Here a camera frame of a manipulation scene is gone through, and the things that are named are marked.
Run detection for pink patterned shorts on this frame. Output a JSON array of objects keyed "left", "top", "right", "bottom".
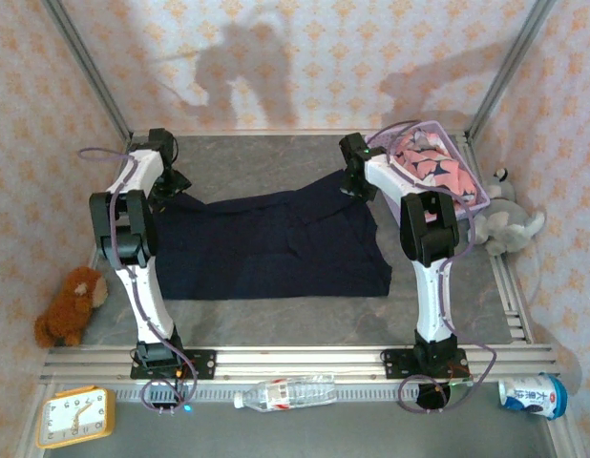
[{"left": 388, "top": 129, "right": 480, "bottom": 206}]

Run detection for navy blue garment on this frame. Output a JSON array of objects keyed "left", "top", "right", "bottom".
[{"left": 149, "top": 170, "right": 392, "bottom": 302}]

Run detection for lilac plastic basket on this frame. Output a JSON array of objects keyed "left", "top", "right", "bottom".
[{"left": 364, "top": 119, "right": 492, "bottom": 223}]

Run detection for brown plush toy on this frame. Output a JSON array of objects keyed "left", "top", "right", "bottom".
[{"left": 34, "top": 265, "right": 109, "bottom": 348}]

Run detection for grey plush toy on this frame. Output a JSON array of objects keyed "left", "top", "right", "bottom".
[{"left": 468, "top": 166, "right": 547, "bottom": 258}]

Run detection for black controller box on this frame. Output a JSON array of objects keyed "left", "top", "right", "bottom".
[
  {"left": 416, "top": 381, "right": 453, "bottom": 411},
  {"left": 149, "top": 381, "right": 191, "bottom": 412}
]

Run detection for clear plastic water bottle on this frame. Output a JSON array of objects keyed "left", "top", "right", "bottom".
[{"left": 233, "top": 373, "right": 338, "bottom": 414}]

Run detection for yellow alarm clock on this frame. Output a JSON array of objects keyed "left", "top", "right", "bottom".
[{"left": 35, "top": 386, "right": 117, "bottom": 449}]

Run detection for white blue yogurt cup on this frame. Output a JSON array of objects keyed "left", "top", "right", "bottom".
[{"left": 497, "top": 372, "right": 569, "bottom": 421}]

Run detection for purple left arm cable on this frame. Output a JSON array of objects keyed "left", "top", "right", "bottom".
[{"left": 78, "top": 147, "right": 199, "bottom": 414}]

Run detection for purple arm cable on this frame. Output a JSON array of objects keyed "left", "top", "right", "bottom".
[
  {"left": 378, "top": 118, "right": 497, "bottom": 414},
  {"left": 78, "top": 147, "right": 199, "bottom": 414}
]

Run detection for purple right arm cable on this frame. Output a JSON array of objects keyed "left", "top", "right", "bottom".
[{"left": 378, "top": 118, "right": 497, "bottom": 414}]

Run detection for aluminium frame post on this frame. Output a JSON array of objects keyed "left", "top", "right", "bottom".
[
  {"left": 466, "top": 0, "right": 558, "bottom": 139},
  {"left": 41, "top": 0, "right": 134, "bottom": 144}
]

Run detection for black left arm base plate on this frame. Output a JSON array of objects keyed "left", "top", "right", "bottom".
[{"left": 130, "top": 349, "right": 217, "bottom": 382}]

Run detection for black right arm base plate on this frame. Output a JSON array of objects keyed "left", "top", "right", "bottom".
[{"left": 380, "top": 347, "right": 471, "bottom": 382}]

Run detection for wide aluminium mounting rail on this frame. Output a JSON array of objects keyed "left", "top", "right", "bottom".
[{"left": 39, "top": 343, "right": 561, "bottom": 383}]

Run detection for aluminium side rail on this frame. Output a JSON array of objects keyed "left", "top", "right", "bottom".
[{"left": 454, "top": 133, "right": 535, "bottom": 344}]

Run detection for grey slotted cable duct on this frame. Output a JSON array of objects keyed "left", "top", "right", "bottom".
[{"left": 116, "top": 385, "right": 504, "bottom": 403}]

